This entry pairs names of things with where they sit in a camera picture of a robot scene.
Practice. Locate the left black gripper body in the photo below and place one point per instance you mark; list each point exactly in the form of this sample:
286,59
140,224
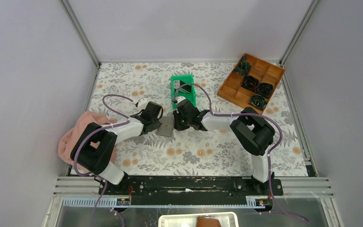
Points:
156,124

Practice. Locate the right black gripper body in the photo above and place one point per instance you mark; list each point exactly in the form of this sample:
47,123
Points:
183,123

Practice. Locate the grey blue card holder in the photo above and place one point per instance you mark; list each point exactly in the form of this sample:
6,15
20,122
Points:
167,126

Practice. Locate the green plastic bin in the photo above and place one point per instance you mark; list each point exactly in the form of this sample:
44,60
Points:
188,79

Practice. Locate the grey credit cards stack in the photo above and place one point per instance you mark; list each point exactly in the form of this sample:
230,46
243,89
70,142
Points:
182,87

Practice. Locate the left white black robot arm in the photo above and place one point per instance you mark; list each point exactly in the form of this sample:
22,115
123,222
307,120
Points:
94,148

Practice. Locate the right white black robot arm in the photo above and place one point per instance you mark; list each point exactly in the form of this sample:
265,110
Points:
253,132

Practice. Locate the floral patterned table mat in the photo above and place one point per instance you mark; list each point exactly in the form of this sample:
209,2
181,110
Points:
188,152

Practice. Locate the black rosette middle left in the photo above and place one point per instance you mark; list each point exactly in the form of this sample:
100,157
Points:
250,83

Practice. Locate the black rosette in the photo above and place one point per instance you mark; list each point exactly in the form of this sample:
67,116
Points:
265,90
250,83
258,101

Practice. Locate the brown wooden compartment tray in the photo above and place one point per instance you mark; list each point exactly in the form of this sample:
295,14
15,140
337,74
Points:
264,71

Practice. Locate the black rosette bottom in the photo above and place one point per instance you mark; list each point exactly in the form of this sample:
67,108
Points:
258,101

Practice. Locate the dark green rosette top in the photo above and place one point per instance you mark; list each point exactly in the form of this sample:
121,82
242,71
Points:
243,67

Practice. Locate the black rosette middle right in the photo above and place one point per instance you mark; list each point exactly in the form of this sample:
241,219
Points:
265,90

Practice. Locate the pink cloth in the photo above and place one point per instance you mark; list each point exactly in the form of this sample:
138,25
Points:
69,140

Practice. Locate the brown object in basket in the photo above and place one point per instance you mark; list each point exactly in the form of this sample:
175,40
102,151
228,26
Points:
207,222

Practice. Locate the white plastic basket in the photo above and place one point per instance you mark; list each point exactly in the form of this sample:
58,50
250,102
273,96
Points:
226,219

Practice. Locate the black mounting base plate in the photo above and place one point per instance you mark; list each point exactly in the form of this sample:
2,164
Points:
192,190

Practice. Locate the aluminium rail frame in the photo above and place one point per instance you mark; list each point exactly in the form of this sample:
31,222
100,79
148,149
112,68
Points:
84,192

